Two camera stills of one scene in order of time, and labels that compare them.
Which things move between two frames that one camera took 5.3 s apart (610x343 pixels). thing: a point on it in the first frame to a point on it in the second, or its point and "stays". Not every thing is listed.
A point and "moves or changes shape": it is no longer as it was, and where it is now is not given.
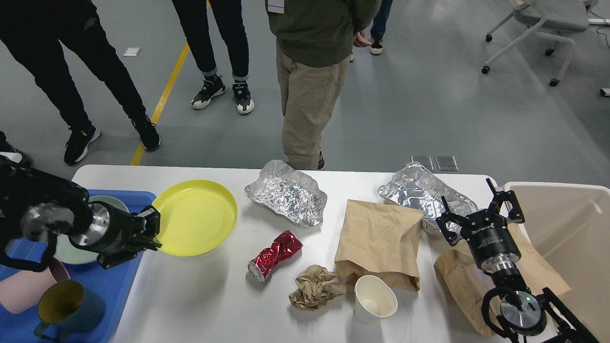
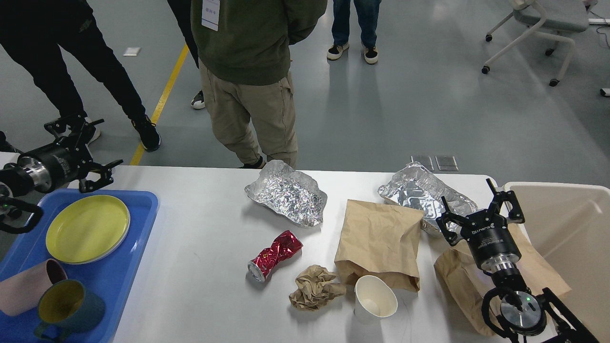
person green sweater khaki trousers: (314, 40) to (243, 47)
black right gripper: (489, 237) stays
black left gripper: (116, 237) to (66, 161)
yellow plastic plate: (195, 216) moves or changes shape
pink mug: (22, 292) stays
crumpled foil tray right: (415, 187) stays
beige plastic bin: (570, 224) stays
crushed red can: (287, 243) stays
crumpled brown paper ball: (315, 287) stays
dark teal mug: (65, 307) stays
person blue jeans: (379, 26) to (368, 13)
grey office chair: (556, 16) stays
